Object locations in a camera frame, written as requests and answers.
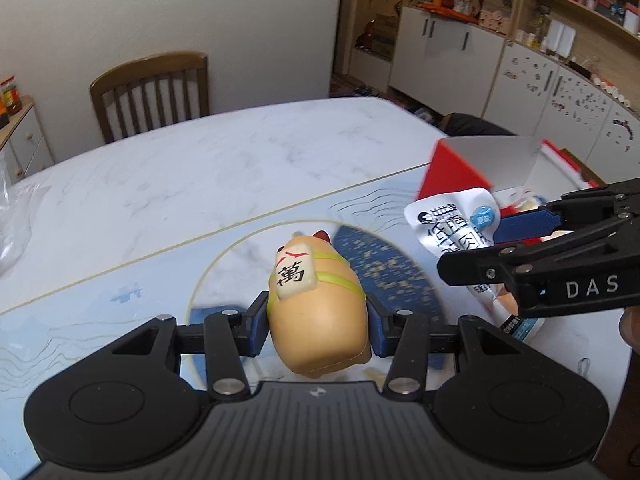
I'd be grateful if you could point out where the white blue snack packet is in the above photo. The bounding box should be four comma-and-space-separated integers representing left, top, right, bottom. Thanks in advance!
404, 188, 544, 342

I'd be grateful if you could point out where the yellow lucky cat toy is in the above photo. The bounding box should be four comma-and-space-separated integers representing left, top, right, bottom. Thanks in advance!
267, 230, 371, 378

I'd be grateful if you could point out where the yellow bun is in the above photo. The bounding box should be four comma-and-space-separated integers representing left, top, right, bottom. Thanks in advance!
512, 192, 547, 212

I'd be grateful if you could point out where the person's right hand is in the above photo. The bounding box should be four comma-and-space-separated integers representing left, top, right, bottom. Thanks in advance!
620, 307, 640, 352

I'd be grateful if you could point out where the red white cardboard box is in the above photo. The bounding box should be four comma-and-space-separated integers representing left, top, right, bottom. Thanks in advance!
418, 136, 599, 214

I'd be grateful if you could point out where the white shoe cabinet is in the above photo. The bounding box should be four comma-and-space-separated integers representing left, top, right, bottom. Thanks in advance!
390, 6, 504, 117

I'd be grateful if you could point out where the blue printed table mat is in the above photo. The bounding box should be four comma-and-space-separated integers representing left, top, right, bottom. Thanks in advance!
1, 169, 484, 412

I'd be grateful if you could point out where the clear plastic bag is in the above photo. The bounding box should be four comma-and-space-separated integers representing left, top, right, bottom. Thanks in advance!
0, 166, 49, 274

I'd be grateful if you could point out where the wooden dining chair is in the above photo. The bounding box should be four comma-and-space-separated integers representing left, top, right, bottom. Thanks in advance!
89, 51, 210, 144

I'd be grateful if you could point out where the white side cabinet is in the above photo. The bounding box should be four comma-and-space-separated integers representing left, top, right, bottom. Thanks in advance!
1, 96, 54, 184

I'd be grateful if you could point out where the red lidded jar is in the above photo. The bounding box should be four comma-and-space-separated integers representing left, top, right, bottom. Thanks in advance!
1, 75, 23, 116

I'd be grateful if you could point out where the wooden wall shelving unit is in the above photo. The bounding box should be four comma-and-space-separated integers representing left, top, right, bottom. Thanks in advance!
343, 0, 639, 181

